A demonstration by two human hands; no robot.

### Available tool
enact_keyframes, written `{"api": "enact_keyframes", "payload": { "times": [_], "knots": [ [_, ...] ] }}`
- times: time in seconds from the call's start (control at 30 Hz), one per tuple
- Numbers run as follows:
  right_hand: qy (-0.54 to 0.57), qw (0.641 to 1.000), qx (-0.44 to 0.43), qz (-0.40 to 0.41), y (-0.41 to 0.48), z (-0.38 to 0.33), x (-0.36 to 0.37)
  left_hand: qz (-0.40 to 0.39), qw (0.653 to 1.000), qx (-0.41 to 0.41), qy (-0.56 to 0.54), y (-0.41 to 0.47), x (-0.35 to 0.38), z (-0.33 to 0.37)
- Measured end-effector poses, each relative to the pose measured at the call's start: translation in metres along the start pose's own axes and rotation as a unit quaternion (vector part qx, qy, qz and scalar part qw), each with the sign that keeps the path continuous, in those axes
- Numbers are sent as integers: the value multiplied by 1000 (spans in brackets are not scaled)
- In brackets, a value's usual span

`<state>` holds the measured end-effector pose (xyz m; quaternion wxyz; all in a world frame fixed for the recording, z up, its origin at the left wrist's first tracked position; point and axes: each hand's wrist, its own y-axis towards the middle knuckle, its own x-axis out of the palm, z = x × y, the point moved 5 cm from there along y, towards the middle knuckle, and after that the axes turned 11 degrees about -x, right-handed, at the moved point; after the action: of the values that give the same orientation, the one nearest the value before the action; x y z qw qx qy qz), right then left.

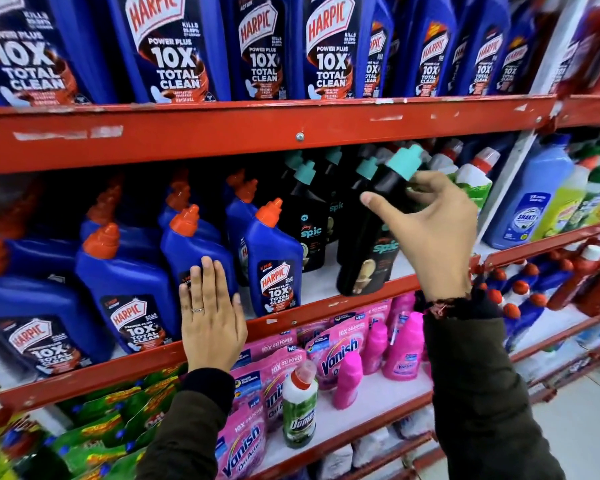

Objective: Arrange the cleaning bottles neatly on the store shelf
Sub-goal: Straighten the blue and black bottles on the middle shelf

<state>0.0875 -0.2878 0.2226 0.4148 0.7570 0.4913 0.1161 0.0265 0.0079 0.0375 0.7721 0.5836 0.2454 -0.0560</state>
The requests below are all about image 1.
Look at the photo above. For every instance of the light blue cleaner bottle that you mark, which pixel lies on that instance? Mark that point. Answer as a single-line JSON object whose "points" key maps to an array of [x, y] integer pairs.
{"points": [[535, 194]]}

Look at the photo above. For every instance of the white shelf upright post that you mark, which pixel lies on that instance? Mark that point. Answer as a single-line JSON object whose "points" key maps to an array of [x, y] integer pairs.
{"points": [[555, 49]]}

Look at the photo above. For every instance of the person's right forearm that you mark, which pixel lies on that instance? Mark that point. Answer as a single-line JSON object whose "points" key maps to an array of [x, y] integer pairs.
{"points": [[480, 394]]}

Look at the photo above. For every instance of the pink stain remover bottle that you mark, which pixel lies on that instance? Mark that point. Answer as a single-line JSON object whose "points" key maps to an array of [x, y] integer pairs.
{"points": [[405, 349], [347, 379], [400, 309], [375, 344]]}

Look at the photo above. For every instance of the red metal shelf rack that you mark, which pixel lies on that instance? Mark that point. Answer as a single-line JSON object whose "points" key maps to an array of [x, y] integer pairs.
{"points": [[590, 107], [180, 129]]}

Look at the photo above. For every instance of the group of blue orange-capped bottles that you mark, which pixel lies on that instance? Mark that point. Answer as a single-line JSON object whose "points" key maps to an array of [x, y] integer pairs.
{"points": [[125, 279]]}

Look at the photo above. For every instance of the black teal-capped cleaner bottle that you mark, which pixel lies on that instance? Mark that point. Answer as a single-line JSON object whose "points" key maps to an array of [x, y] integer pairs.
{"points": [[293, 162], [355, 209], [334, 194], [307, 224], [367, 254]]}

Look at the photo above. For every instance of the person's left thumb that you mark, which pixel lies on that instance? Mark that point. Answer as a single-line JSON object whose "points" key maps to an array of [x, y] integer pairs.
{"points": [[240, 314]]}

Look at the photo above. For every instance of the person's left little finger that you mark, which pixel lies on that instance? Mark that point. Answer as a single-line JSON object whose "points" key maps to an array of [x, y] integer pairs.
{"points": [[185, 302]]}

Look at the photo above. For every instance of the green labelled red-capped bottle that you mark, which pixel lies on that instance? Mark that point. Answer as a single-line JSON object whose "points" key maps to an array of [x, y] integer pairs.
{"points": [[300, 409]]}

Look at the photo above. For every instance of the yellow-green cleaner bottle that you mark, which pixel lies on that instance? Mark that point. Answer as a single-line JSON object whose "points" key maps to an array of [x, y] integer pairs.
{"points": [[567, 199]]}

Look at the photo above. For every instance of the white green red-capped bottle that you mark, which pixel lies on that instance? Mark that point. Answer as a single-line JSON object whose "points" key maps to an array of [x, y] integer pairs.
{"points": [[445, 157], [475, 182]]}

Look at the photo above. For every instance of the green white-capped bottle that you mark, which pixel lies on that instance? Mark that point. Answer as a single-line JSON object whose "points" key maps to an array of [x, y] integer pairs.
{"points": [[597, 184]]}

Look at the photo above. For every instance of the person's left middle finger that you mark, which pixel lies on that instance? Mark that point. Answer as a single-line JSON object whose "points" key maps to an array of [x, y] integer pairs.
{"points": [[208, 284]]}

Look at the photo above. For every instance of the pile of green pouches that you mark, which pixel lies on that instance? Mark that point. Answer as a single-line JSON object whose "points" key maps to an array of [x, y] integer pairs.
{"points": [[100, 429]]}

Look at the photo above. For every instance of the person's left forearm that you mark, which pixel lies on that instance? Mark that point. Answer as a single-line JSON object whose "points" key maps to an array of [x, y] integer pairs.
{"points": [[190, 424]]}

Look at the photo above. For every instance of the person's left hand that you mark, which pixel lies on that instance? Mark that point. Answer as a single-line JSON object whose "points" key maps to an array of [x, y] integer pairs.
{"points": [[212, 334]]}

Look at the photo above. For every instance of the row of red bottles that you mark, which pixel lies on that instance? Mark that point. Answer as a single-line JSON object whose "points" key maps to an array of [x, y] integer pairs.
{"points": [[592, 44]]}

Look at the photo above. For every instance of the person's right hand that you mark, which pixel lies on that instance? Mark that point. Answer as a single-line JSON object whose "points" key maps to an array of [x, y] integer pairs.
{"points": [[437, 239]]}

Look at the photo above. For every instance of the pink stain remover pouch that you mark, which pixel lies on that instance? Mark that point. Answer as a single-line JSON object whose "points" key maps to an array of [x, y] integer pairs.
{"points": [[265, 379], [337, 352], [275, 344], [242, 444]]}

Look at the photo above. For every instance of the cluster of small blue bottles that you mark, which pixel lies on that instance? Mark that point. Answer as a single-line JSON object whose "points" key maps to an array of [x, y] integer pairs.
{"points": [[522, 304]]}

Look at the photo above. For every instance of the person's right middle finger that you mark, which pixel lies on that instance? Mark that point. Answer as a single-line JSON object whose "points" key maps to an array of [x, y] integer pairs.
{"points": [[420, 195]]}

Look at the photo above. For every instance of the person's right thumb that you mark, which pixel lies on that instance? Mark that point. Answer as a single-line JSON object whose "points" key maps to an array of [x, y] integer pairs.
{"points": [[382, 207]]}

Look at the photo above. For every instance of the red wrist thread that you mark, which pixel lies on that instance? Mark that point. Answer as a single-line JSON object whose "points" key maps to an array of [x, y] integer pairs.
{"points": [[442, 304]]}

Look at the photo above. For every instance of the row of large blue bottles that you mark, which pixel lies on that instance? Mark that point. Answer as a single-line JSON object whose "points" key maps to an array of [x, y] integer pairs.
{"points": [[180, 44]]}

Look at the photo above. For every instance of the white plastic packet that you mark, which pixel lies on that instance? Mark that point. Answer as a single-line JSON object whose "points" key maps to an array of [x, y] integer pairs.
{"points": [[336, 462], [416, 422], [371, 447]]}

